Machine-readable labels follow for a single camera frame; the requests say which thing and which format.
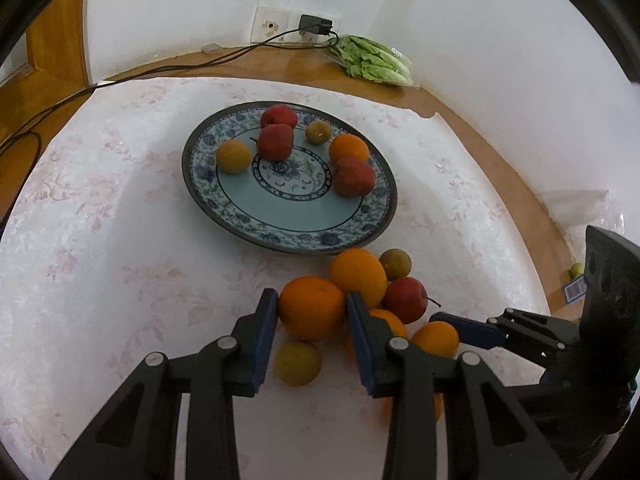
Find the white plastic bag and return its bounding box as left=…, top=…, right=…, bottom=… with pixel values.
left=540, top=189, right=626, bottom=241

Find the white wall socket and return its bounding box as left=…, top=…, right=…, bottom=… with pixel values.
left=250, top=6, right=297, bottom=43
left=295, top=10, right=342, bottom=45

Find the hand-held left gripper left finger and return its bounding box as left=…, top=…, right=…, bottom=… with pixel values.
left=50, top=288, right=279, bottom=480

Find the black power adapter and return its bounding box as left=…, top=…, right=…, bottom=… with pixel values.
left=298, top=14, right=334, bottom=37

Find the white floral tablecloth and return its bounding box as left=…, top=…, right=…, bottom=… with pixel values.
left=0, top=76, right=548, bottom=480

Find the orange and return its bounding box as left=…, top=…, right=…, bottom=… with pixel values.
left=411, top=321, right=460, bottom=359
left=344, top=308, right=409, bottom=363
left=278, top=276, right=347, bottom=342
left=382, top=391, right=445, bottom=423
left=328, top=133, right=371, bottom=165
left=328, top=248, right=389, bottom=309

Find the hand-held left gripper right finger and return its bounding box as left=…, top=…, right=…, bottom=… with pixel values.
left=346, top=291, right=571, bottom=480

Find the black power cable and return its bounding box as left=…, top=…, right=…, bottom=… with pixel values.
left=0, top=27, right=303, bottom=226

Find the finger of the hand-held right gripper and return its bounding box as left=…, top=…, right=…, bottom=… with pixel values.
left=429, top=307, right=583, bottom=376

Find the blue patterned porcelain plate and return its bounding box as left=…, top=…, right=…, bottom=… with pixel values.
left=181, top=101, right=399, bottom=256

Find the red apple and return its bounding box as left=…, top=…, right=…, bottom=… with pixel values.
left=382, top=276, right=442, bottom=325
left=251, top=124, right=295, bottom=162
left=333, top=156, right=376, bottom=198
left=260, top=104, right=299, bottom=130

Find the bagged romaine lettuce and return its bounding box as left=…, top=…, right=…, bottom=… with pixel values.
left=332, top=34, right=415, bottom=87

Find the labelled cardboard box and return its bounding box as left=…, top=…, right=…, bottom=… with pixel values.
left=547, top=280, right=588, bottom=311

